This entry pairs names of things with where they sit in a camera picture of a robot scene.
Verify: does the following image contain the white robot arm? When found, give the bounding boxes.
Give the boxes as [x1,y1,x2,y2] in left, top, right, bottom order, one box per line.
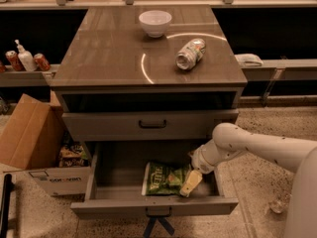
[180,123,317,238]

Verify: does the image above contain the grey drawer cabinet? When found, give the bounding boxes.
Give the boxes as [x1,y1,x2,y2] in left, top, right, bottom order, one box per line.
[50,5,248,144]

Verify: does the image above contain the cardboard box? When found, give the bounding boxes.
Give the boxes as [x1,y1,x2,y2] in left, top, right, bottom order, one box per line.
[0,94,90,196]

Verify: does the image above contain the black bar left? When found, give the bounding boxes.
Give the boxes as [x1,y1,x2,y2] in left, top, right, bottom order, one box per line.
[0,174,14,238]

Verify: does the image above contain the white pump bottle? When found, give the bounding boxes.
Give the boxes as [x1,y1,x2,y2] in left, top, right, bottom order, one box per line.
[15,40,37,71]

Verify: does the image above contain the snack bags in box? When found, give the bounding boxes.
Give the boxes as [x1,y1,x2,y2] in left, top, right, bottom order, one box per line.
[58,143,89,168]

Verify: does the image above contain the red soda can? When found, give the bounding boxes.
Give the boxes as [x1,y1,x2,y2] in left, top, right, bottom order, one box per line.
[5,51,24,71]
[34,54,51,71]

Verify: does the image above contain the folded white cloth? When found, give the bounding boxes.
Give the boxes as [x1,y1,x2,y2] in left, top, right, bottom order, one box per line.
[235,54,264,66]

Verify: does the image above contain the white ceramic bowl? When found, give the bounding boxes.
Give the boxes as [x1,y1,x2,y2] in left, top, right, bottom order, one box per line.
[139,10,172,38]

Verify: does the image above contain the grey side shelf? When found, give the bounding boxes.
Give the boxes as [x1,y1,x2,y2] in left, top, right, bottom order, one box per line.
[0,64,59,87]
[243,59,317,81]

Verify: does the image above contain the grey side shelf right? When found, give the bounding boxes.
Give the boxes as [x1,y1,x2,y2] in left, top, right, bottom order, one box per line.
[243,59,317,81]

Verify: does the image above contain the green jalapeno chip bag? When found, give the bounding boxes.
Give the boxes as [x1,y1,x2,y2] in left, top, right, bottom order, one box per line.
[142,162,191,196]

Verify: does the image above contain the white gripper wrist block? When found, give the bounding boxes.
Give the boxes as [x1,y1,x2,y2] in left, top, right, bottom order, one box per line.
[179,140,232,197]

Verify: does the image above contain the red soda can right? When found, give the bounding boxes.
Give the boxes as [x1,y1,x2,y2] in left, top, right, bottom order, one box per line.
[34,54,51,71]

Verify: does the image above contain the grey side shelf left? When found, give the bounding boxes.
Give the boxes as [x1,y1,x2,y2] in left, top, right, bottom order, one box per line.
[0,64,59,87]

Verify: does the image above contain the closed top drawer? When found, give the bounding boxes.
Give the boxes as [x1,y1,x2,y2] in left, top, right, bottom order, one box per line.
[62,109,239,141]

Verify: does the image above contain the open middle drawer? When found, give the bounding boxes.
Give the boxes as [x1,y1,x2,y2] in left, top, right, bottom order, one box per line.
[71,140,238,219]

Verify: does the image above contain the crushed green soda can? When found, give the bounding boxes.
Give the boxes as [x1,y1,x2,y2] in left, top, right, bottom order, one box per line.
[175,38,206,70]

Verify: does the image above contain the red soda can left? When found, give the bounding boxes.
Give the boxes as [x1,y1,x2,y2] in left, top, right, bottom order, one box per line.
[5,51,24,71]

